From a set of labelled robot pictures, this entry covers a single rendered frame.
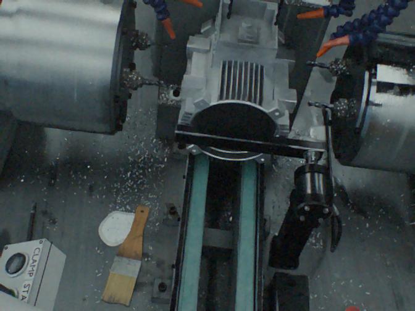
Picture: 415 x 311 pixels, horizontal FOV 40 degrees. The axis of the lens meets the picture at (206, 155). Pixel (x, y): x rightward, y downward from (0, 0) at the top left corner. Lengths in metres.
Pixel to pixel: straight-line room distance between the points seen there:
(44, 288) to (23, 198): 0.42
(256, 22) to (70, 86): 0.34
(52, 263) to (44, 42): 0.35
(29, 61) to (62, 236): 0.35
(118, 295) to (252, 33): 0.51
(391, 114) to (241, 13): 0.32
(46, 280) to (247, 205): 0.40
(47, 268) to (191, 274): 0.26
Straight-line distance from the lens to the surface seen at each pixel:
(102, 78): 0.93
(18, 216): 1.15
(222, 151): 1.06
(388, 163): 1.03
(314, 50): 1.13
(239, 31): 1.01
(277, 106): 0.94
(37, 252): 0.79
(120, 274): 1.06
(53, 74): 0.94
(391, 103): 0.97
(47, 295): 0.78
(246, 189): 1.04
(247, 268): 0.96
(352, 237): 1.19
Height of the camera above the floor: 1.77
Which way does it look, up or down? 52 degrees down
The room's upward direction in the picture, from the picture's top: 10 degrees clockwise
